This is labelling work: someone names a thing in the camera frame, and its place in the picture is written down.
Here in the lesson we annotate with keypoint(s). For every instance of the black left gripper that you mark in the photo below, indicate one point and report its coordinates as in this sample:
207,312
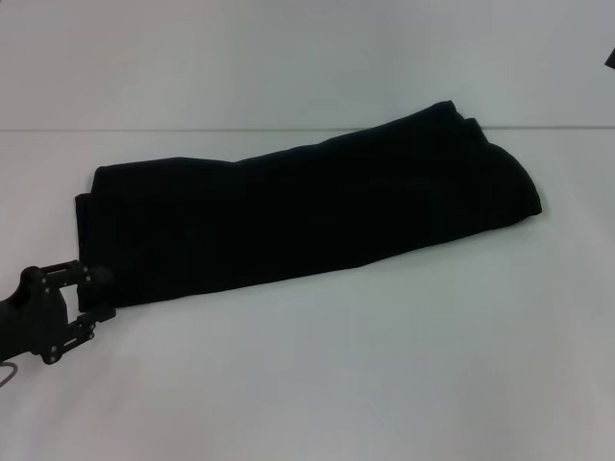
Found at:
33,317

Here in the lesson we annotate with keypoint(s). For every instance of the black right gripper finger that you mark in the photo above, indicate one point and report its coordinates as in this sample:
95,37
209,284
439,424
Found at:
611,57

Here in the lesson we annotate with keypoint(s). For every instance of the black shirt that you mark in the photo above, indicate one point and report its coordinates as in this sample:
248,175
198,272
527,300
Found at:
288,216

